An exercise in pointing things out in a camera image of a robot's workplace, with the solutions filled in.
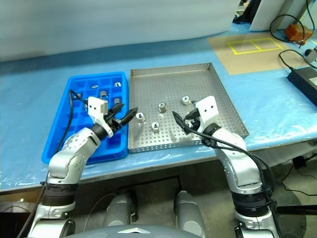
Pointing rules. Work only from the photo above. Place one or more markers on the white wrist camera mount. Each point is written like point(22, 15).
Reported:
point(206, 109)
point(97, 107)

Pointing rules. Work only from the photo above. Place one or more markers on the brown cardboard sheet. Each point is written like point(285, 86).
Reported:
point(223, 49)

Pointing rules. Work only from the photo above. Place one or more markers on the perforated metal tray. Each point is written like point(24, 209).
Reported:
point(173, 81)

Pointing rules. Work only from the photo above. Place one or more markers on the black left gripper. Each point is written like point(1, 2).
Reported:
point(115, 121)

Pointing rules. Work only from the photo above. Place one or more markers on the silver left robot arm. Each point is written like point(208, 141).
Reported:
point(67, 161)

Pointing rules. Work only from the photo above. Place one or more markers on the black bar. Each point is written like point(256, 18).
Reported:
point(297, 209)

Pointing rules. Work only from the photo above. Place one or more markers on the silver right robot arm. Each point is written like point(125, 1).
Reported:
point(237, 161)

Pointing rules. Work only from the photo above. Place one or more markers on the metal nut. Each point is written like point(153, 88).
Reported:
point(140, 116)
point(162, 107)
point(155, 127)

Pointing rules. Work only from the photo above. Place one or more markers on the white panel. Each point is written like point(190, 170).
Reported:
point(270, 12)

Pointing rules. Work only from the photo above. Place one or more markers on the blue plastic table cover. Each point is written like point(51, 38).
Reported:
point(24, 99)

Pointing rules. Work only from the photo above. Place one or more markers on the grey rounded shape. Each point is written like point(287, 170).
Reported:
point(119, 210)
point(188, 213)

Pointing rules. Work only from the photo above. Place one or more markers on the black rectangular block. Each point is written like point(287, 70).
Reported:
point(299, 162)

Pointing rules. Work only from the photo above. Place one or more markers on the blue compartment tray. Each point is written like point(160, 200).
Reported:
point(119, 138)

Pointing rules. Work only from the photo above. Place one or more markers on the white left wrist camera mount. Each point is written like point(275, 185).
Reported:
point(97, 107)

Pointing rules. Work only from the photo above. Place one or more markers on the black power adapter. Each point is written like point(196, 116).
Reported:
point(303, 79)

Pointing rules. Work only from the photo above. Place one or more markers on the grey housing with white emblem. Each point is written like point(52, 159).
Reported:
point(133, 231)

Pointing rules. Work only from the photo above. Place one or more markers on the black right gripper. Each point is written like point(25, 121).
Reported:
point(195, 122)

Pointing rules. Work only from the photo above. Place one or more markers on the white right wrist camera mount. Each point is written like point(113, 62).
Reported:
point(206, 109)

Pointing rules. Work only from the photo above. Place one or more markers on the metal nut front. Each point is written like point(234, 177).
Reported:
point(155, 127)

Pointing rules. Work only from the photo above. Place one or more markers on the yellow tape rectangle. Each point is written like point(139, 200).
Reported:
point(252, 44)

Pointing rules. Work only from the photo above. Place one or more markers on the grey metal stand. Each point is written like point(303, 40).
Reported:
point(312, 54)

